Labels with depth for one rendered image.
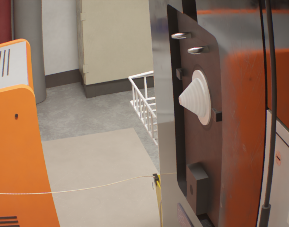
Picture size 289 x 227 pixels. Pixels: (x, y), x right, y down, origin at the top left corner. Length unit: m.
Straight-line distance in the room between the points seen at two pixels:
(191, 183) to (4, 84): 0.45
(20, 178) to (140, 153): 0.65
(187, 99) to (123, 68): 3.24
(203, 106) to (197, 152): 0.09
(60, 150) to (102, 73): 2.22
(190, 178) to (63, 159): 0.95
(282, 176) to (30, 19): 3.41
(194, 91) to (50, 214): 0.52
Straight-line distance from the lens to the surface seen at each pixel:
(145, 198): 1.43
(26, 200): 1.08
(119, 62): 3.88
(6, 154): 1.03
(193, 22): 0.66
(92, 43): 3.80
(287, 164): 0.43
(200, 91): 0.65
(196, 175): 0.70
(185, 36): 0.67
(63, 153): 1.68
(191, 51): 0.62
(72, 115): 3.73
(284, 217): 0.45
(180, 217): 0.82
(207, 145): 0.68
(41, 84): 3.96
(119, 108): 3.75
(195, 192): 0.70
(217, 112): 0.61
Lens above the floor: 1.46
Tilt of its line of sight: 24 degrees down
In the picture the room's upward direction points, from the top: 4 degrees counter-clockwise
